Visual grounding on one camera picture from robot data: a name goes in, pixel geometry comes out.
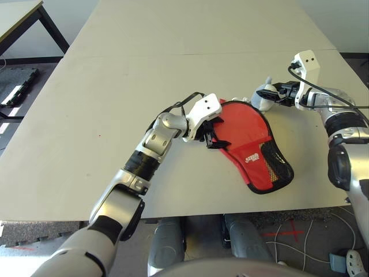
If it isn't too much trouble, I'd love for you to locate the red table tennis paddle case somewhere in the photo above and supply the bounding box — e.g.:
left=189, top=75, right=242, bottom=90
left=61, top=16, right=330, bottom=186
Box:
left=212, top=99, right=295, bottom=196

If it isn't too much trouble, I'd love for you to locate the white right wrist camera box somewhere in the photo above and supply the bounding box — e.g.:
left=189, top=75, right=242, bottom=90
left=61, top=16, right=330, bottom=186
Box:
left=289, top=49, right=321, bottom=110

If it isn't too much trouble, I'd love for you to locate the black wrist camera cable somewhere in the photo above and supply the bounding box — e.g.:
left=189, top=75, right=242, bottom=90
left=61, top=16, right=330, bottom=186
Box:
left=145, top=91, right=207, bottom=136
left=288, top=62, right=369, bottom=110

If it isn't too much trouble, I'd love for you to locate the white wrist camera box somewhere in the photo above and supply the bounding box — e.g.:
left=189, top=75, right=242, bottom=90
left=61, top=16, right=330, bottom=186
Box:
left=184, top=92, right=223, bottom=143
left=289, top=49, right=321, bottom=110

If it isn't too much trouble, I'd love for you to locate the black-legged side table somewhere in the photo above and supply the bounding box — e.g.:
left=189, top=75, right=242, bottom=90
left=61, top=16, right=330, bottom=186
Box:
left=0, top=0, right=70, bottom=58

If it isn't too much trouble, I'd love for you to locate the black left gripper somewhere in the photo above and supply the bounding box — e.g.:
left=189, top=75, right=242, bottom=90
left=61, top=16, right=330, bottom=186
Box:
left=198, top=116, right=232, bottom=150

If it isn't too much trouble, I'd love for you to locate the grey robot leg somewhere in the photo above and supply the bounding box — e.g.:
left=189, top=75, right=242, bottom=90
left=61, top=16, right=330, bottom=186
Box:
left=224, top=215, right=274, bottom=263
left=146, top=218, right=186, bottom=269

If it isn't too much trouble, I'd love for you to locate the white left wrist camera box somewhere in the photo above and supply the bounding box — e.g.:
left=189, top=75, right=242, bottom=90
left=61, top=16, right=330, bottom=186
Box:
left=184, top=92, right=223, bottom=143

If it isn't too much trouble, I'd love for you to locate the blue-grey floor box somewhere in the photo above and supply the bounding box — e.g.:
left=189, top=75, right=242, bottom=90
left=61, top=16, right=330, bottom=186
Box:
left=329, top=253, right=347, bottom=272

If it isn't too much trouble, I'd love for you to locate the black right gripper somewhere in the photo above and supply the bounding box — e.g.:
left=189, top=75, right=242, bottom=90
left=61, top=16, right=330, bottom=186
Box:
left=255, top=81, right=301, bottom=107

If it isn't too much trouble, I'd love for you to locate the black left wrist camera cable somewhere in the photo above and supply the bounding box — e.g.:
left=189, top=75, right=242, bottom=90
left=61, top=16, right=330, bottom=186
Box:
left=145, top=91, right=207, bottom=136

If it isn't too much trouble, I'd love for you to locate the grey left robot leg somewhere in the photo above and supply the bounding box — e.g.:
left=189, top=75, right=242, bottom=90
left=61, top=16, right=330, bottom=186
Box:
left=146, top=218, right=186, bottom=269

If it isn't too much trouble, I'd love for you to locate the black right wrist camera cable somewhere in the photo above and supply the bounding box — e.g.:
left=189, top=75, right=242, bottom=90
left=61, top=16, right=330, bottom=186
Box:
left=288, top=62, right=369, bottom=110

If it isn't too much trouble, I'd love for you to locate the grey right robot leg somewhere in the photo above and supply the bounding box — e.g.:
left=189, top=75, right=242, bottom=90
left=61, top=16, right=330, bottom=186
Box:
left=224, top=215, right=274, bottom=263

